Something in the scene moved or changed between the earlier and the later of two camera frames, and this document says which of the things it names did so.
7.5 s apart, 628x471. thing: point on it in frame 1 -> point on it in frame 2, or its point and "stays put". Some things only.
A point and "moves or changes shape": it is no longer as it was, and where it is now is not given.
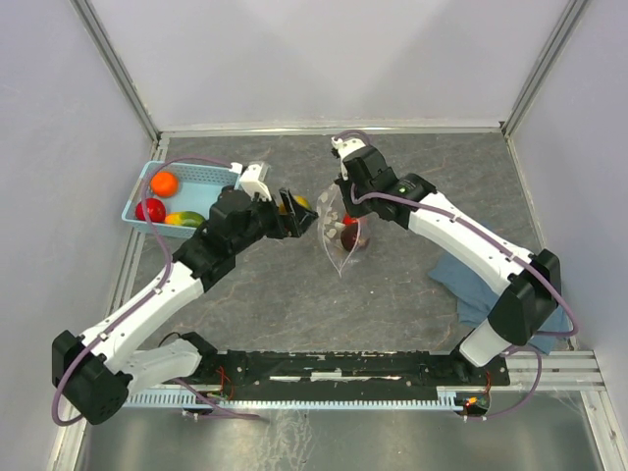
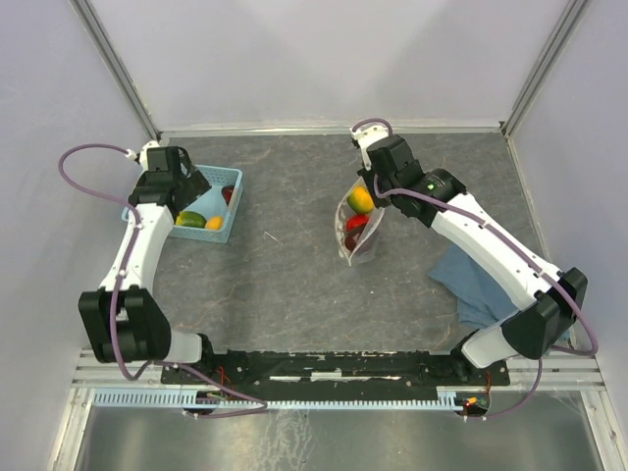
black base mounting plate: (227, 372) stays put
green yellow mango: (184, 219) stays put
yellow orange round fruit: (298, 199) moves or changes shape
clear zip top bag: (343, 236) moves or changes shape
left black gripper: (304, 217) -> (195, 184)
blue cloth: (475, 297) stays put
